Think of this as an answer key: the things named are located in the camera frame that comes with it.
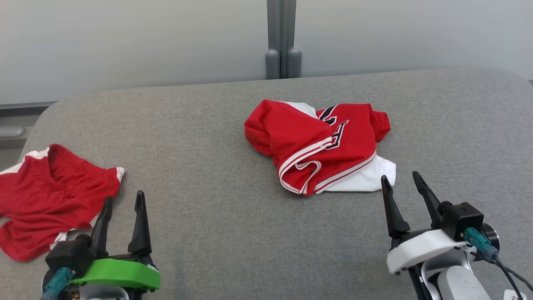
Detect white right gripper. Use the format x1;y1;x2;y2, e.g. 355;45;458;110
381;171;469;275

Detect red shorts with white trim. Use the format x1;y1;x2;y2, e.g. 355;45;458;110
0;144;125;262

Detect red and white jersey shirt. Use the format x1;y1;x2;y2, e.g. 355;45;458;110
244;99;396;195

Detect grey metal rail with handle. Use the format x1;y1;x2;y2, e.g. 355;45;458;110
0;101;57;149

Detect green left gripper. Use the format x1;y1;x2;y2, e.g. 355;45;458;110
69;191;161;291

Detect black right cable, teal plug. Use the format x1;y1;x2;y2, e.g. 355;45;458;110
464;227;533;298

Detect grey partition post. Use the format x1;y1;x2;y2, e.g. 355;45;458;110
265;0;302;80

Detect black cable, teal plug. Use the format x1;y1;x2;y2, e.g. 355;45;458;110
464;227;533;298
41;267;75;300

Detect black left cable, teal plug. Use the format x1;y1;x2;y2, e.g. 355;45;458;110
41;267;75;300

